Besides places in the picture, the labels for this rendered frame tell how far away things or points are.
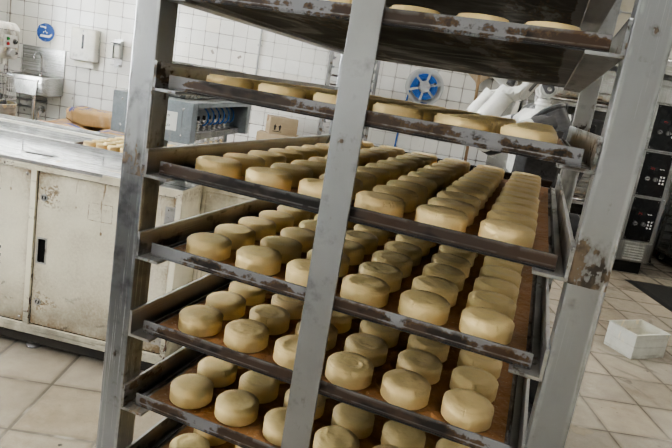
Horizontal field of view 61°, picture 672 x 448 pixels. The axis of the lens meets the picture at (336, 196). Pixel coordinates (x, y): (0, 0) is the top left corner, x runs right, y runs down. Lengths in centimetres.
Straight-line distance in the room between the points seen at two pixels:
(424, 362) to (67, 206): 209
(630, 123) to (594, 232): 9
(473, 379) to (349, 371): 14
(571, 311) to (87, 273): 228
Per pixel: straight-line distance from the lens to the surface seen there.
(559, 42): 51
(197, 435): 81
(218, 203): 247
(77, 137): 309
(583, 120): 110
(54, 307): 275
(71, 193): 256
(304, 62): 639
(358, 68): 53
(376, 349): 67
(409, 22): 52
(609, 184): 50
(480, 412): 60
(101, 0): 693
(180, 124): 229
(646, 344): 409
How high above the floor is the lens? 134
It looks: 11 degrees down
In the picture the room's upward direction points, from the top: 9 degrees clockwise
